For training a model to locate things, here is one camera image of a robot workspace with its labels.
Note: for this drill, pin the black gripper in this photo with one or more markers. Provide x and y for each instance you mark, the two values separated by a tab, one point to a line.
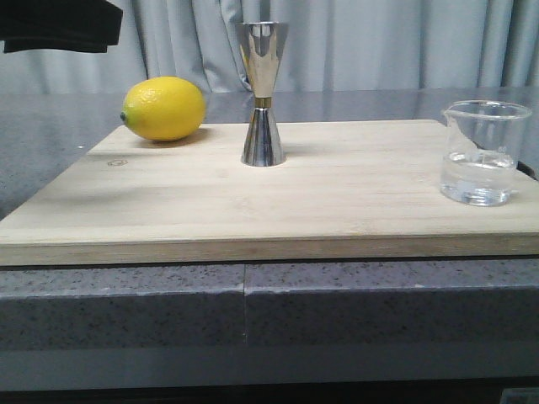
80	26

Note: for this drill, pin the yellow lemon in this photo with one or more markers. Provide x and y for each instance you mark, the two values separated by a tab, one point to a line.
163	109

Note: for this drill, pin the steel double jigger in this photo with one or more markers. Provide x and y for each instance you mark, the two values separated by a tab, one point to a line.
261	46

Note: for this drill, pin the clear glass beaker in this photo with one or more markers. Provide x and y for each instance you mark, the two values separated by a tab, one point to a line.
484	139

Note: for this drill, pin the grey curtain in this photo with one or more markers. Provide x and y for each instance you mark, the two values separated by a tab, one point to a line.
331	45

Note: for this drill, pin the wooden cutting board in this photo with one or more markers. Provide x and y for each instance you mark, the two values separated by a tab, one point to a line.
354	189

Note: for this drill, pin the black cutting board handle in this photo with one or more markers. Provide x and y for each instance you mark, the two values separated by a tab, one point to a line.
528	171

